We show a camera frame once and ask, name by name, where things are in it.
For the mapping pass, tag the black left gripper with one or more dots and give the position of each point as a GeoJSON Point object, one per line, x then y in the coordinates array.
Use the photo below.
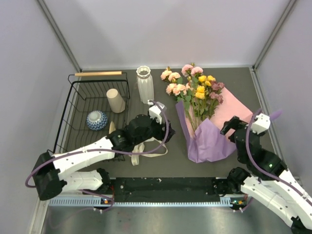
{"type": "Point", "coordinates": [161, 134]}

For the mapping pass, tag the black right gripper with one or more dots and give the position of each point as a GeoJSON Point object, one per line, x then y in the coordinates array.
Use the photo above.
{"type": "Point", "coordinates": [233, 123]}

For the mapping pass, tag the purple flower bouquet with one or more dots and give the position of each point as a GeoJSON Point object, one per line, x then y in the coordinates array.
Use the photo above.
{"type": "Point", "coordinates": [206, 143]}

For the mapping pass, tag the cream printed ribbon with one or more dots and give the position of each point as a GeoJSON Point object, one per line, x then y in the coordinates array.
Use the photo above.
{"type": "Point", "coordinates": [140, 149]}

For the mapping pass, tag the peach rose stem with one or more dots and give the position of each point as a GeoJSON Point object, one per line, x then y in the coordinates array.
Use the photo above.
{"type": "Point", "coordinates": [171, 77]}
{"type": "Point", "coordinates": [184, 94]}

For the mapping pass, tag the yellow rose stem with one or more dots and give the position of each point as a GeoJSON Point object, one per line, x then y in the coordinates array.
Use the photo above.
{"type": "Point", "coordinates": [204, 97]}

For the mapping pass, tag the pink rose stem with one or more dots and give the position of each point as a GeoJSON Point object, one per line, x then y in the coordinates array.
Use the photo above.
{"type": "Point", "coordinates": [192, 73]}

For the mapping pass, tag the pink wrapping paper sheet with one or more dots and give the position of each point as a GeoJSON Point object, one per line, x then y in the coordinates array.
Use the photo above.
{"type": "Point", "coordinates": [230, 107]}

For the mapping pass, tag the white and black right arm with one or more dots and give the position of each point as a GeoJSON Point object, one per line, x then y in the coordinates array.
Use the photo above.
{"type": "Point", "coordinates": [267, 178]}

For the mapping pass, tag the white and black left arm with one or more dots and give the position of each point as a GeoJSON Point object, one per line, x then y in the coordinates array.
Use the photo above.
{"type": "Point", "coordinates": [54, 174]}

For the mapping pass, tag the white ribbed ceramic vase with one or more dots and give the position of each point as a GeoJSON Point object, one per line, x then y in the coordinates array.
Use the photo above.
{"type": "Point", "coordinates": [145, 84]}

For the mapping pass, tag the mauve rose stem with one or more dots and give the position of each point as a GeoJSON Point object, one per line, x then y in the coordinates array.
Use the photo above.
{"type": "Point", "coordinates": [217, 92]}

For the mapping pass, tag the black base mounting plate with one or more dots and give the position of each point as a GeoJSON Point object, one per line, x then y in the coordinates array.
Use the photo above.
{"type": "Point", "coordinates": [147, 187]}

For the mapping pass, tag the cream ceramic plate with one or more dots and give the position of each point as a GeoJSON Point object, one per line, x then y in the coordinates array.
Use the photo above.
{"type": "Point", "coordinates": [112, 127]}

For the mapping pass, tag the beige paper cup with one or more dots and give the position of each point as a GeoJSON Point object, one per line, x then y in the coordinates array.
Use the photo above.
{"type": "Point", "coordinates": [115, 100]}

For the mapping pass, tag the blue white patterned bowl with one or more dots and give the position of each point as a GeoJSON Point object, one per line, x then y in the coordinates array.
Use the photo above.
{"type": "Point", "coordinates": [96, 120]}

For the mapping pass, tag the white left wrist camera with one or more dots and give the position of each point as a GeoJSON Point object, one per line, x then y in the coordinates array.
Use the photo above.
{"type": "Point", "coordinates": [156, 112]}

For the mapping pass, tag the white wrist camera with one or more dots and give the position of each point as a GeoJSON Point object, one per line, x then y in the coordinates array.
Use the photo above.
{"type": "Point", "coordinates": [156, 112]}
{"type": "Point", "coordinates": [261, 124]}

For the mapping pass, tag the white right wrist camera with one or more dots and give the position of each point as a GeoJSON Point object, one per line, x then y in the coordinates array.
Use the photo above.
{"type": "Point", "coordinates": [261, 124]}

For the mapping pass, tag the black wire basket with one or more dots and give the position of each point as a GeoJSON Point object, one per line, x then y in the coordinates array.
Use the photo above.
{"type": "Point", "coordinates": [95, 100]}

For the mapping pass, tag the grey slotted cable duct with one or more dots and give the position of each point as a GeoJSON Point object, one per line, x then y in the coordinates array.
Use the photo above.
{"type": "Point", "coordinates": [95, 201]}

